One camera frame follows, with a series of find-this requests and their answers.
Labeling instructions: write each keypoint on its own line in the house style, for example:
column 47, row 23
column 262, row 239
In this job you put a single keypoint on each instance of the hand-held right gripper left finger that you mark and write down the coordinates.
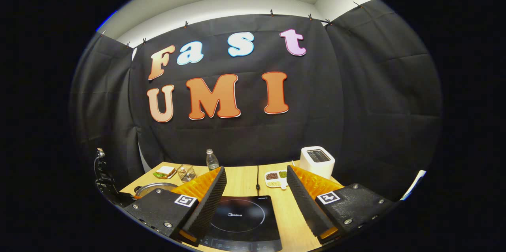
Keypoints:
column 209, row 204

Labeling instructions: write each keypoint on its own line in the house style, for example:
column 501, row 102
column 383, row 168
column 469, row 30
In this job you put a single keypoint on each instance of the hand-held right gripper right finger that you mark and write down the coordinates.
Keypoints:
column 306, row 204

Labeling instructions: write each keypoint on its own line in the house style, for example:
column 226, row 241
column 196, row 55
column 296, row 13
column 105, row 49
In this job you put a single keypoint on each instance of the black induction cooktop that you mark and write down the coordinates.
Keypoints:
column 245, row 216

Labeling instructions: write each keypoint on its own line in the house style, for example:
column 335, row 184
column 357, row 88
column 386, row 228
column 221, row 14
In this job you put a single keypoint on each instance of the metal mesh utensil holder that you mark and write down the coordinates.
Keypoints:
column 186, row 173

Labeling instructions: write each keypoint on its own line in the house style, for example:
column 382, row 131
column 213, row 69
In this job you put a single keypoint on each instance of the white divided dish of beans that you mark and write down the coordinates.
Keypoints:
column 274, row 179

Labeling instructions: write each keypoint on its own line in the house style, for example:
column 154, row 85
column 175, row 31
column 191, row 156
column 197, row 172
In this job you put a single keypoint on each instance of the white toaster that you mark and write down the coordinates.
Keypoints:
column 316, row 163

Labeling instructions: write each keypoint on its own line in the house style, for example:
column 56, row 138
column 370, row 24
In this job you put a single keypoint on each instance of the clear plastic water bottle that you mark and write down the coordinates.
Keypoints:
column 212, row 162

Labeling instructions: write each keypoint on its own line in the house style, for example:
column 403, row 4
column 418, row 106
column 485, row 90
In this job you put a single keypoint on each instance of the sandwich on white plate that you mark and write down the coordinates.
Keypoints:
column 165, row 172

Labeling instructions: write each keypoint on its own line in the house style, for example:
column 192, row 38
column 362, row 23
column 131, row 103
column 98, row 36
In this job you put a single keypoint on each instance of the black backdrop cloth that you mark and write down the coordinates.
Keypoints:
column 355, row 106

